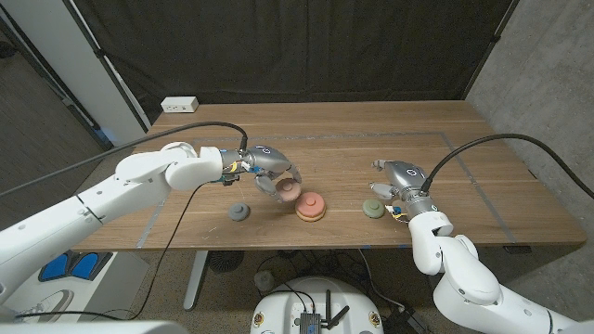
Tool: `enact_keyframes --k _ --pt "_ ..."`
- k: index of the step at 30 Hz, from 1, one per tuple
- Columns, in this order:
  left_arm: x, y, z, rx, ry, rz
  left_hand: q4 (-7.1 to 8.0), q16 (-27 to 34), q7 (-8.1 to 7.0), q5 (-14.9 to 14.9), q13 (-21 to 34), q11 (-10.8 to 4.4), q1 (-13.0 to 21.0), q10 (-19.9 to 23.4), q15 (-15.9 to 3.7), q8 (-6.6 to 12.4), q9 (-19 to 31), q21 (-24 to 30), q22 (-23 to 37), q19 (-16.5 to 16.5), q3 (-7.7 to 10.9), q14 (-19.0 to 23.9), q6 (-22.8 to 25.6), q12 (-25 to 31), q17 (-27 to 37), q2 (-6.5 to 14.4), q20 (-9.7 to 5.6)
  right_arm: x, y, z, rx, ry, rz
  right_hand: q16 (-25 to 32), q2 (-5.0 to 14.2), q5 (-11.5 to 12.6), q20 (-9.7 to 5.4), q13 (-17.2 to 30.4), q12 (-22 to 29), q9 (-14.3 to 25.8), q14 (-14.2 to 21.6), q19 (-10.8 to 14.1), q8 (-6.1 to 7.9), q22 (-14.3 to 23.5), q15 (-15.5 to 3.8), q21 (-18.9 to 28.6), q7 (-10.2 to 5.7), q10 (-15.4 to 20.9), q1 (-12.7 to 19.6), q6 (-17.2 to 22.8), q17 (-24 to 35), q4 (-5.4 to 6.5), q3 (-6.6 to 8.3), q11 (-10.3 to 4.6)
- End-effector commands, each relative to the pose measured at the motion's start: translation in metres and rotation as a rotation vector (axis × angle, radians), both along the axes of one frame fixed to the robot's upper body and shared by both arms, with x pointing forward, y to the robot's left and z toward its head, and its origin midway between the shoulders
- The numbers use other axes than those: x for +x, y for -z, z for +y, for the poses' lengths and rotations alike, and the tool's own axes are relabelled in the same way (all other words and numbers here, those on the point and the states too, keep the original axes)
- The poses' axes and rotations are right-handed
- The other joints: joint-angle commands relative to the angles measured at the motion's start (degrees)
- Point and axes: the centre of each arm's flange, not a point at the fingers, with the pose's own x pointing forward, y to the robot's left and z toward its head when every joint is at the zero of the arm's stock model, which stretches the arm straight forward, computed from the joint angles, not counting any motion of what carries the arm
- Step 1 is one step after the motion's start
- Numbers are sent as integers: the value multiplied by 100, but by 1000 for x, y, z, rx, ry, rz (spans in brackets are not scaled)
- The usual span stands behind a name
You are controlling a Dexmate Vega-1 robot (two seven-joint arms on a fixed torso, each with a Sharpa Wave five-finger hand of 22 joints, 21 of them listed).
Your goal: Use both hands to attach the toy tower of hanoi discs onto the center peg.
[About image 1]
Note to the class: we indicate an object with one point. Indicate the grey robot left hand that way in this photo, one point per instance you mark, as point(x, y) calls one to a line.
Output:
point(267, 160)

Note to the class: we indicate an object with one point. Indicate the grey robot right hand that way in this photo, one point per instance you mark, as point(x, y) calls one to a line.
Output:
point(408, 178)

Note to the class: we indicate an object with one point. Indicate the dusty pink toy disc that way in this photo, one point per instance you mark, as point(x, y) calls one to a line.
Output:
point(288, 190)

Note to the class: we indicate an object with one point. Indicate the green toy disc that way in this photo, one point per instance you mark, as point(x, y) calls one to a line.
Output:
point(372, 209)

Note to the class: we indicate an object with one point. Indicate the coral red toy disc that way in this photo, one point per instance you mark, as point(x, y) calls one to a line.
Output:
point(310, 204)

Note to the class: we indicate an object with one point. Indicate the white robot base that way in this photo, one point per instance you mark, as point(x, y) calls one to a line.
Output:
point(287, 306)

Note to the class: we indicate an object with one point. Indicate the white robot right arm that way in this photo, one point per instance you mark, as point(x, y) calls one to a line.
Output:
point(464, 278)

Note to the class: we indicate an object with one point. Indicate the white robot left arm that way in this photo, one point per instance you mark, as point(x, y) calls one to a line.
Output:
point(93, 204)

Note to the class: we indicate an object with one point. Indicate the grey toy disc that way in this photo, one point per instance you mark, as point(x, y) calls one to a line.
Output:
point(238, 212)

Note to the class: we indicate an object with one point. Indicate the orange toy disc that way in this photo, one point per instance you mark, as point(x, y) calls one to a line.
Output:
point(311, 218)

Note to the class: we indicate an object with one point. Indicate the grey tape outline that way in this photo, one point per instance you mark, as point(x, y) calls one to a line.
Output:
point(325, 136)

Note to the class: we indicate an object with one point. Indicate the white power strip box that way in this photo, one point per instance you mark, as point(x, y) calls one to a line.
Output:
point(179, 104)

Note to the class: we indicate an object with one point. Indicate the small black floor fan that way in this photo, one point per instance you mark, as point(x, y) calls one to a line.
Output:
point(225, 260)

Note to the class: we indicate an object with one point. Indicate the black backdrop curtain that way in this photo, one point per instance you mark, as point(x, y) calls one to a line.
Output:
point(297, 46)

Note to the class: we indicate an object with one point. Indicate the round grey floor object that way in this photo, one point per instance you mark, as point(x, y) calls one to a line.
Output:
point(264, 280)

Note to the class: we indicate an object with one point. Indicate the white table leg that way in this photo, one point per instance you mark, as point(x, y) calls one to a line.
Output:
point(195, 283)

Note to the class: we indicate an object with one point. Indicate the black power adapter box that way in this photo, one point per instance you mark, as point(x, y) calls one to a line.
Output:
point(404, 321)

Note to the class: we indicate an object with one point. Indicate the black backdrop stand pole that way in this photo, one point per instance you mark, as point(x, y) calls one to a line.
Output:
point(495, 37)
point(99, 53)

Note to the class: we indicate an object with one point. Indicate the grey router with black antennas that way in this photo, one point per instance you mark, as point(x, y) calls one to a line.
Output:
point(310, 322)

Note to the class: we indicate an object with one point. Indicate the white floor platform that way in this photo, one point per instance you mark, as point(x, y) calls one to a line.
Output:
point(120, 287)

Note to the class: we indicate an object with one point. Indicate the blue foot pedal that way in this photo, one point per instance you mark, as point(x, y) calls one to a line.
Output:
point(86, 265)
point(55, 267)

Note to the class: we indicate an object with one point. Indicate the white robot torso edge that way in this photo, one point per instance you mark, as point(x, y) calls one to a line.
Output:
point(93, 329)

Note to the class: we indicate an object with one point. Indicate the grey and white shoe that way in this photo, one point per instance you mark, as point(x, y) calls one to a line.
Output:
point(51, 304)

